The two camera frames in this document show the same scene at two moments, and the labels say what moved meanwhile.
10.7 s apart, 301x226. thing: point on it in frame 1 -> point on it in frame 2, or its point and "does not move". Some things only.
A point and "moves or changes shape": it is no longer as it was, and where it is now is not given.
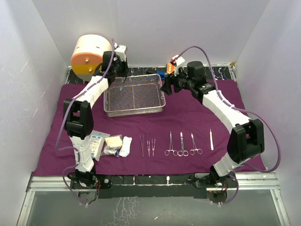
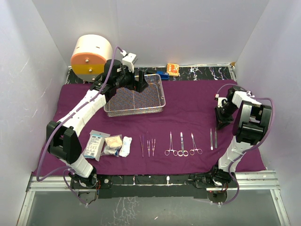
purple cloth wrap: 59,157 -> 187,138
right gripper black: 167,85 -> 222,122
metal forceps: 175,152 does not move
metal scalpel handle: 122,82 moves or changes shape
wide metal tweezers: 148,147 does not move
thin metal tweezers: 143,143 does not move
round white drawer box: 87,54 does not move
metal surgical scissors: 184,152 does not move
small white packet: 125,149 does not move
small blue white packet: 114,151 does not move
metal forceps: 192,152 does not move
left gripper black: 124,64 -> 135,84
